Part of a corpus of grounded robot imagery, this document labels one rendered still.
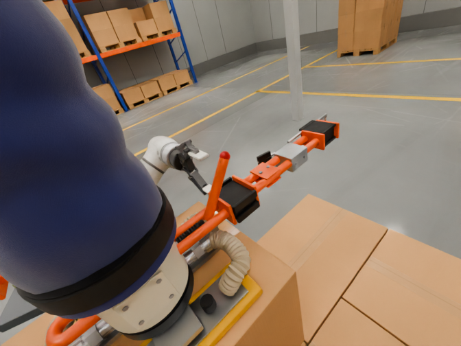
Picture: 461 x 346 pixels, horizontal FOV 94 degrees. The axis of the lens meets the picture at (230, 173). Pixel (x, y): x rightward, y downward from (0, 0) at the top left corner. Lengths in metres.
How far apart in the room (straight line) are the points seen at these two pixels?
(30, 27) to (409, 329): 1.05
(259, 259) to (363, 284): 0.53
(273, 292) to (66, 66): 0.50
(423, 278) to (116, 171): 1.03
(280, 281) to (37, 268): 0.41
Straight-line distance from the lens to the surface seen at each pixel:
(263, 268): 0.55
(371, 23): 6.97
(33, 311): 1.18
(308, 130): 0.70
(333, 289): 0.98
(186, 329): 0.49
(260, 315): 0.51
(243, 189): 0.51
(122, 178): 0.31
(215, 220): 0.48
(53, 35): 0.29
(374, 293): 1.00
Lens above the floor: 1.42
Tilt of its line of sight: 33 degrees down
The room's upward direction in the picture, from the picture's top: 16 degrees counter-clockwise
